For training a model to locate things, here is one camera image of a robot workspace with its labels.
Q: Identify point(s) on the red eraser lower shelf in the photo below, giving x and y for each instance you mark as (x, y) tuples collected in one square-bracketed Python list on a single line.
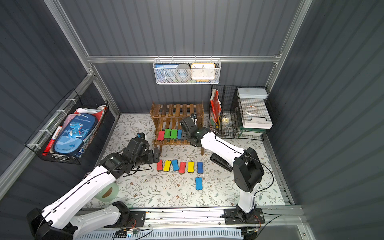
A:
[(161, 136)]

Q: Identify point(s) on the blue box in basket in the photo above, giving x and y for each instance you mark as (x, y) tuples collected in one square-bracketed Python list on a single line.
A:
[(165, 73)]

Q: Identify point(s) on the blue dinosaur pencil case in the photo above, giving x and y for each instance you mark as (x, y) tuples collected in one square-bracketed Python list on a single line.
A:
[(72, 137)]

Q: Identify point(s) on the blue eraser shelf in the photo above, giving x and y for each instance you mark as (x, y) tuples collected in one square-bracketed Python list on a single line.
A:
[(179, 134), (175, 165)]

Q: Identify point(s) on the black wire desk organizer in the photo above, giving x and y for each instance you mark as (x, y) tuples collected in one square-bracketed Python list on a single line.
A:
[(233, 113)]

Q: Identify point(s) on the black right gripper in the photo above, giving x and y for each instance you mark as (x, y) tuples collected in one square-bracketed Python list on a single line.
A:
[(187, 125)]

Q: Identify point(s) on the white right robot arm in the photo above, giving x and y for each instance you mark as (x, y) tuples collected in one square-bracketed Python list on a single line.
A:
[(245, 165)]

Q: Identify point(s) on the blue eraser top shelf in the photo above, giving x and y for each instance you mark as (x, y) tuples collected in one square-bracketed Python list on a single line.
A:
[(175, 165)]

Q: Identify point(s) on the white wire wall basket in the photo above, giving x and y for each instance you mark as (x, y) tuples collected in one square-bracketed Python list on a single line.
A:
[(193, 82)]

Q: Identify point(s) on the red eraser top shelf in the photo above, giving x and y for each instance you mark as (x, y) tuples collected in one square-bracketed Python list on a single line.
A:
[(160, 166)]

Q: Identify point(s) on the wooden two-tier shelf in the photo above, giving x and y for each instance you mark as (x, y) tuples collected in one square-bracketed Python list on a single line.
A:
[(169, 116)]

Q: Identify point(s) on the white box on organizer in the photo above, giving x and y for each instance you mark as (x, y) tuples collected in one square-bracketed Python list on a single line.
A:
[(252, 93)]

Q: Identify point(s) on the red marker pen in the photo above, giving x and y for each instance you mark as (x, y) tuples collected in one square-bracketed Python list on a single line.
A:
[(51, 143)]

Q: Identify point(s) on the yellow eraser top shelf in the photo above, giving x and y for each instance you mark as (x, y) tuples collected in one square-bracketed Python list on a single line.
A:
[(167, 166)]

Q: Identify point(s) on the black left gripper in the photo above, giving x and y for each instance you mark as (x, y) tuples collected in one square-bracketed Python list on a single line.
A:
[(151, 156)]

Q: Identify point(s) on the black stapler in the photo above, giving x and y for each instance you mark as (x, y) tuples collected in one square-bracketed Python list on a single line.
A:
[(221, 162)]

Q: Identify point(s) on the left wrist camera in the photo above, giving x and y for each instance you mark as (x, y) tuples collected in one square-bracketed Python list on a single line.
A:
[(141, 136)]

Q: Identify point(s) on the grey tape roll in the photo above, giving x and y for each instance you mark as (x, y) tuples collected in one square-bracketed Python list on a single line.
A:
[(183, 73)]

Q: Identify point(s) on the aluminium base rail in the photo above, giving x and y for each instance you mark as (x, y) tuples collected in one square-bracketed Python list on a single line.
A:
[(173, 218)]

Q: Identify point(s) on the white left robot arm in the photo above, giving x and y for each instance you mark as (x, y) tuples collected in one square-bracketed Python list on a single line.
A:
[(60, 220)]

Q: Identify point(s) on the green eraser shelf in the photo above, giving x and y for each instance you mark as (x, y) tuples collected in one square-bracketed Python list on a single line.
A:
[(167, 134)]

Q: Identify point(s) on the yellow alarm clock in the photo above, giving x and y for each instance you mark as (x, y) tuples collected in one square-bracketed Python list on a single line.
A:
[(203, 72)]

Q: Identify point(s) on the red eraser shelf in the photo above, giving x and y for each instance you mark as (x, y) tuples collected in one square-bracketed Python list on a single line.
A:
[(160, 166), (161, 136)]

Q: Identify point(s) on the black wire side basket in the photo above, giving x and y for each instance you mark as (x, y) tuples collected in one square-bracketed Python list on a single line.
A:
[(72, 104)]

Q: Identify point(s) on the green pen cup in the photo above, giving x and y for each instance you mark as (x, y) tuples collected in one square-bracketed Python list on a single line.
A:
[(109, 193)]

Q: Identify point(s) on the clear tape roll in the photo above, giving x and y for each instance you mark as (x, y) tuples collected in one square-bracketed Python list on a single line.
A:
[(251, 110)]

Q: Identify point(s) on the white plastic box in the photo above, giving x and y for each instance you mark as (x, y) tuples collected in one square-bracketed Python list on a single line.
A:
[(257, 123)]

